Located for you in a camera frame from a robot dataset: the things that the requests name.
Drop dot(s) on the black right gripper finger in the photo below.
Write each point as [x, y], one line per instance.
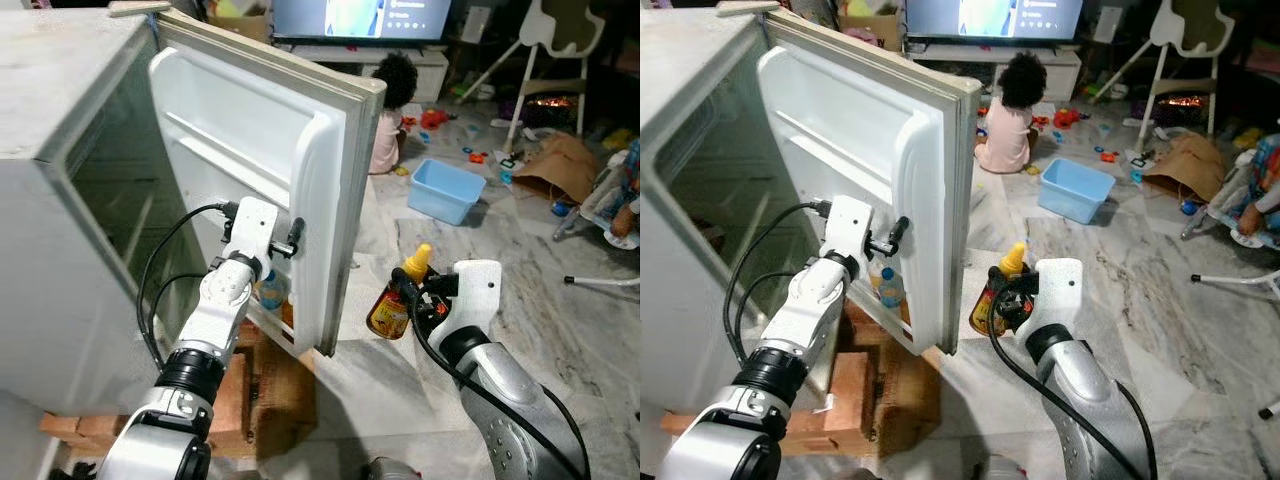
[1000, 280]
[408, 283]

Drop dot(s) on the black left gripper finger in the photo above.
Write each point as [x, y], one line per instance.
[899, 232]
[297, 235]

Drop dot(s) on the yellow capped sauce bottle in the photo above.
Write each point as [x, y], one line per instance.
[388, 312]
[985, 310]

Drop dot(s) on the clear bottle blue label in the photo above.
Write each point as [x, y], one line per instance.
[272, 292]
[892, 290]

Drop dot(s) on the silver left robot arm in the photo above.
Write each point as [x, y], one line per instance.
[215, 320]
[805, 320]

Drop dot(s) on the white fridge cabinet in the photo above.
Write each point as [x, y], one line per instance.
[690, 250]
[60, 250]

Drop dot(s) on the light blue plastic tub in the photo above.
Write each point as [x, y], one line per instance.
[440, 190]
[1072, 188]

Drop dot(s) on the child in pink shirt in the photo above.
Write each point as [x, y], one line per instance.
[385, 140]
[1005, 140]

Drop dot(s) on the small red toy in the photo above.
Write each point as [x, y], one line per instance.
[1066, 118]
[435, 118]

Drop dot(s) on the grey baby bouncer seat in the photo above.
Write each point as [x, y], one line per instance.
[1225, 210]
[600, 205]

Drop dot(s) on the brown storage box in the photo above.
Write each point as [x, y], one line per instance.
[250, 28]
[875, 30]

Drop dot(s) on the white television stand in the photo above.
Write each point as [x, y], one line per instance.
[1060, 72]
[430, 70]

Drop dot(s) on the rainbow lit toy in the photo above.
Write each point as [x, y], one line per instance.
[1183, 100]
[550, 100]

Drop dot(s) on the black flat screen television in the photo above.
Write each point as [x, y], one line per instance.
[1030, 18]
[400, 18]

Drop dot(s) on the small beige board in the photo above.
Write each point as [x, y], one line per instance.
[745, 8]
[140, 8]

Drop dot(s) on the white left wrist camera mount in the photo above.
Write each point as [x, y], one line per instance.
[255, 225]
[850, 222]

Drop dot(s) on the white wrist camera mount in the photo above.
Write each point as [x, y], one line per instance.
[850, 222]
[255, 225]
[475, 290]
[1060, 290]

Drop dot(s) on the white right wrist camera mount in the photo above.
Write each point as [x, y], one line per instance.
[1060, 290]
[475, 290]

